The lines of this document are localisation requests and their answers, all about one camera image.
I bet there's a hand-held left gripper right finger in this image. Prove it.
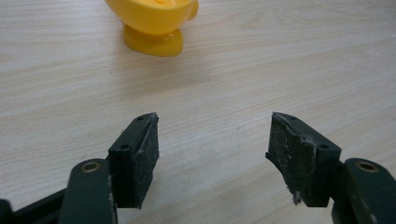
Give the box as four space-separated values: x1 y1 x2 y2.
264 111 343 208

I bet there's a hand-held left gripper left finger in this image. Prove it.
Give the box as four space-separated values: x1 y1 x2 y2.
107 112 161 210

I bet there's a yellow plastic footed cup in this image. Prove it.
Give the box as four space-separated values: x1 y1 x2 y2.
104 0 200 58

